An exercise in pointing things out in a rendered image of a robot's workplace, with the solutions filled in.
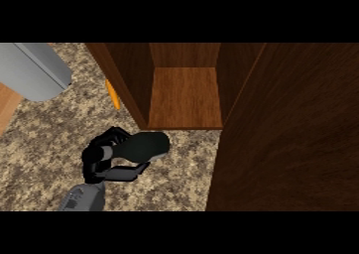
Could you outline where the brown wooden cabinet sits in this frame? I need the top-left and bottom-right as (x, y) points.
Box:
(85, 42), (267, 131)

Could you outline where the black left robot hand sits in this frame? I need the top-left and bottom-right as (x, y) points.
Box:
(81, 125), (152, 185)

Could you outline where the dark wooden cabinet door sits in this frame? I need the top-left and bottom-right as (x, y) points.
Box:
(205, 42), (359, 212)

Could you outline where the grey rounded appliance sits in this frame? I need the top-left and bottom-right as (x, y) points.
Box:
(0, 42), (74, 102)

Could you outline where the dark wine bottle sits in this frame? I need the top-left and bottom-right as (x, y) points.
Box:
(110, 131), (171, 164)

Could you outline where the thin orange stick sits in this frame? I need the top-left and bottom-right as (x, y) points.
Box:
(103, 78), (122, 111)

